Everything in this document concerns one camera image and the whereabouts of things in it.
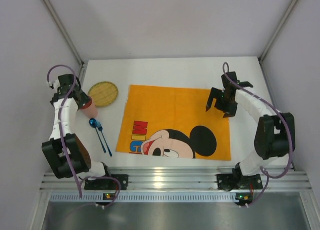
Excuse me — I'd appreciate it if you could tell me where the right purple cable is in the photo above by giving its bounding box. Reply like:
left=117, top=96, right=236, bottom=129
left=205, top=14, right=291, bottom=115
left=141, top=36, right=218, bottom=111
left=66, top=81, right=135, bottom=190
left=222, top=62, right=295, bottom=208

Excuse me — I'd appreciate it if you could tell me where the blue metallic fork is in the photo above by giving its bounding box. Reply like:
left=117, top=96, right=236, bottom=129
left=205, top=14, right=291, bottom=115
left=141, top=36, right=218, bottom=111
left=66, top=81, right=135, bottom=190
left=96, top=121, right=113, bottom=157

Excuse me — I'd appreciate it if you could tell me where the perforated metal cable tray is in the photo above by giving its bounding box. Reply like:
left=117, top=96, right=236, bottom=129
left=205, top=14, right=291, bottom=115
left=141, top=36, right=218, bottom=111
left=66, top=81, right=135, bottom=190
left=50, top=192, right=251, bottom=203

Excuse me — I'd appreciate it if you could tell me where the orange Mickey Mouse placemat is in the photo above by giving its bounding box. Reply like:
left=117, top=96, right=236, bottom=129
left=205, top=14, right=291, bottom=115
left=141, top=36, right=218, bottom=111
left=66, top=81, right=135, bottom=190
left=116, top=85, right=232, bottom=161

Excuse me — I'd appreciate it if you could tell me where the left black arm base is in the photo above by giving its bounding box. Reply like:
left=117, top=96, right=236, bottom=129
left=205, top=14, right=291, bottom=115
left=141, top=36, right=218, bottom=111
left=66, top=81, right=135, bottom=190
left=84, top=174, right=129, bottom=190

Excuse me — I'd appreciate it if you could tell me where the aluminium frame post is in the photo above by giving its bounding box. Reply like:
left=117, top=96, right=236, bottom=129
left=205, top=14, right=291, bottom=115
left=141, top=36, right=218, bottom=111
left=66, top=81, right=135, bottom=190
left=41, top=0, right=85, bottom=66
left=258, top=0, right=301, bottom=65

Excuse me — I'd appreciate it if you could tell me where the aluminium mounting rail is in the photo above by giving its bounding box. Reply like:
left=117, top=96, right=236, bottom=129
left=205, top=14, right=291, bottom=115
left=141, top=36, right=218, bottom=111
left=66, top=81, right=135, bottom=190
left=39, top=166, right=313, bottom=192

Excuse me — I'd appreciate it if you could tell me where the yellow round woven coaster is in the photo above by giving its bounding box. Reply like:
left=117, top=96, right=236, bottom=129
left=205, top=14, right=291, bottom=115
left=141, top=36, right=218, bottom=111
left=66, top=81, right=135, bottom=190
left=88, top=81, right=119, bottom=108

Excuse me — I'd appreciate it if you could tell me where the blue metallic spoon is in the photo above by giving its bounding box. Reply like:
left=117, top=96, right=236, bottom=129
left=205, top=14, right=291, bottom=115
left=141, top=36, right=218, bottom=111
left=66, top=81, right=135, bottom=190
left=89, top=118, right=107, bottom=153

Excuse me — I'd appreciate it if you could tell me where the pink plastic cup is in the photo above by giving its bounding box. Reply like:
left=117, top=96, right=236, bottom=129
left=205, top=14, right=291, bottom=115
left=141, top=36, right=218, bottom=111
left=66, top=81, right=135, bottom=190
left=80, top=99, right=98, bottom=119

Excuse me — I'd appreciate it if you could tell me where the left aluminium frame post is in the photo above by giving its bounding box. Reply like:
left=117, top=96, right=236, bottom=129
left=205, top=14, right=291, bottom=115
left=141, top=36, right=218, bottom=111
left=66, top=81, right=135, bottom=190
left=41, top=0, right=85, bottom=66

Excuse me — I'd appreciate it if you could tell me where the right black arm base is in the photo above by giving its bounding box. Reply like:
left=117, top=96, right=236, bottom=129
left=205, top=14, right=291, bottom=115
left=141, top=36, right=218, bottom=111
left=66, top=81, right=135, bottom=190
left=216, top=163, right=263, bottom=192

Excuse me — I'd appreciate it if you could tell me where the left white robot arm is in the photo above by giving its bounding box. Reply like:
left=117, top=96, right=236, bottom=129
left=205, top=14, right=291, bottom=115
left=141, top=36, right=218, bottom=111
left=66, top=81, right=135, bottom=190
left=42, top=74, right=111, bottom=179

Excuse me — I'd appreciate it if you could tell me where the right aluminium frame post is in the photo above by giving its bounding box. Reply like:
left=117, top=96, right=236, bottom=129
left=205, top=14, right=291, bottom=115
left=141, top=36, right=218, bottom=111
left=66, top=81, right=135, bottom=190
left=258, top=0, right=301, bottom=65

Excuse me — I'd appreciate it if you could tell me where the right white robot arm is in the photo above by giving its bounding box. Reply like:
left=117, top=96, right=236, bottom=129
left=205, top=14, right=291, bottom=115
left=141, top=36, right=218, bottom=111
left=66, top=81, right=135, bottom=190
left=206, top=72, right=296, bottom=179

